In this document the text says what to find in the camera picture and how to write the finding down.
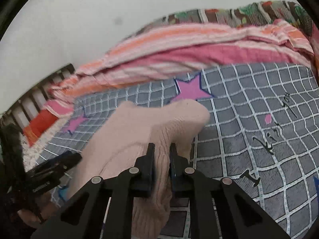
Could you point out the dark wooden headboard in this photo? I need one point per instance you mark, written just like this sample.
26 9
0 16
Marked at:
29 104

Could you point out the floral bed sheet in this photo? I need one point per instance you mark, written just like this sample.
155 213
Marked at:
32 153

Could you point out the pink orange striped quilt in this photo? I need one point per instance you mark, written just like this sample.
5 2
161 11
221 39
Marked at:
166 51

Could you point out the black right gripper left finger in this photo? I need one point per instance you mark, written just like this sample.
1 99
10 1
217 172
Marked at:
102 208

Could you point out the multicolour patchwork quilt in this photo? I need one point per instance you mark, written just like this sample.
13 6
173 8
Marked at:
256 14

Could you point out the grey checked star blanket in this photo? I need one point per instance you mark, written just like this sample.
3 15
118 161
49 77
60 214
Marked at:
262 132

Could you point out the red embroidered pillow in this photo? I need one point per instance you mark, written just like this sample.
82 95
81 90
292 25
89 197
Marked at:
38 126

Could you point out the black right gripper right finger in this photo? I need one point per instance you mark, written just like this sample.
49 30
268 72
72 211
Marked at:
219 209

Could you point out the pink knitted sweater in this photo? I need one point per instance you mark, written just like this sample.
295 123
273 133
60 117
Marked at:
125 136

